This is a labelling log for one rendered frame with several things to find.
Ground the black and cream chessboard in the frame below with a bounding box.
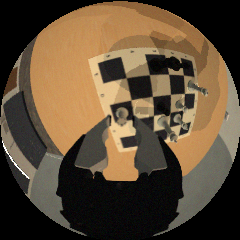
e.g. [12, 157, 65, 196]
[88, 47, 198, 152]

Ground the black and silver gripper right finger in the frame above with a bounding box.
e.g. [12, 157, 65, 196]
[132, 116, 184, 199]

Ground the white chess king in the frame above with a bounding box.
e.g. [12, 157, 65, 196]
[157, 116, 178, 144]

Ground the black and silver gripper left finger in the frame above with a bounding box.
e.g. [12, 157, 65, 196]
[56, 115, 111, 198]

